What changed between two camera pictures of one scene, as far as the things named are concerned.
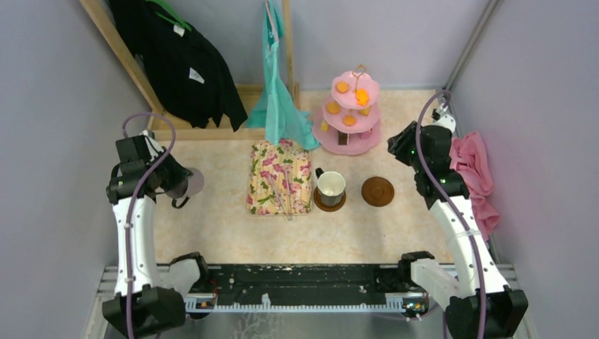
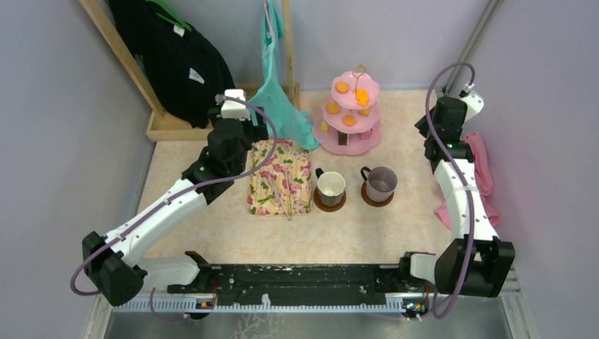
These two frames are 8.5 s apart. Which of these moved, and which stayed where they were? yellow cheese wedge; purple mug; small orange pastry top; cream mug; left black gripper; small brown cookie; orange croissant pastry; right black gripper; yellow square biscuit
Moved: purple mug; left black gripper; right black gripper
Stayed: yellow cheese wedge; orange croissant pastry; small orange pastry top; cream mug; small brown cookie; yellow square biscuit
